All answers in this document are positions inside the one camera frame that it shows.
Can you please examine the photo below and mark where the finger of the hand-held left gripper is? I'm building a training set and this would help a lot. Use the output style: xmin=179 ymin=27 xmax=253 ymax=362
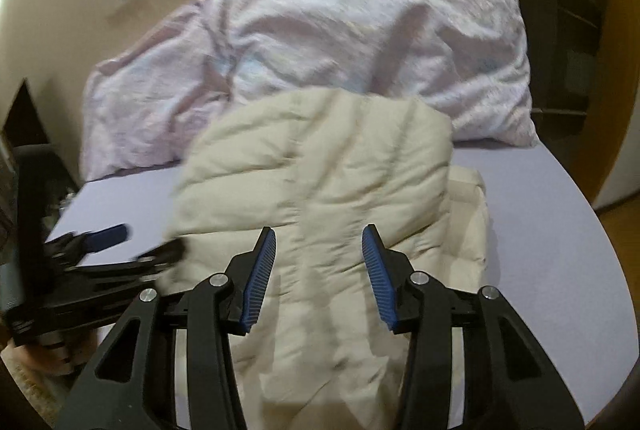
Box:
xmin=65 ymin=240 xmax=187 ymax=282
xmin=45 ymin=223 xmax=133 ymax=257

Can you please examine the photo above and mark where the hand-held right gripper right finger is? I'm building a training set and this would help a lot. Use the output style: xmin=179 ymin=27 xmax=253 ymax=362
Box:
xmin=361 ymin=223 xmax=586 ymax=430

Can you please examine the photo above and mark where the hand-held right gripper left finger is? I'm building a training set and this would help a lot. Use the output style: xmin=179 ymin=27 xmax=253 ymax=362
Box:
xmin=57 ymin=226 xmax=278 ymax=430

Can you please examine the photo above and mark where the cream puffer jacket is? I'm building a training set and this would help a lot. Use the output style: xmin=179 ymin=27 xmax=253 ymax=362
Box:
xmin=167 ymin=88 xmax=493 ymax=430

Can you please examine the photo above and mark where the person's left forearm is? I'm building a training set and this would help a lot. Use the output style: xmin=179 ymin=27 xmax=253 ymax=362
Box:
xmin=0 ymin=330 xmax=101 ymax=416

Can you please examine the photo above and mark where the black flat panel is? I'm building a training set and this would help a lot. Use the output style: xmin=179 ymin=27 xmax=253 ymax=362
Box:
xmin=4 ymin=79 xmax=52 ymax=147

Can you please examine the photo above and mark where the lavender bed sheet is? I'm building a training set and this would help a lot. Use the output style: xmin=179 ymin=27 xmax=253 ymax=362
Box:
xmin=50 ymin=145 xmax=626 ymax=430

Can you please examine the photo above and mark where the pink floral duvet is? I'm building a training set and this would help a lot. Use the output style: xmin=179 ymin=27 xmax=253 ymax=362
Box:
xmin=80 ymin=0 xmax=541 ymax=183

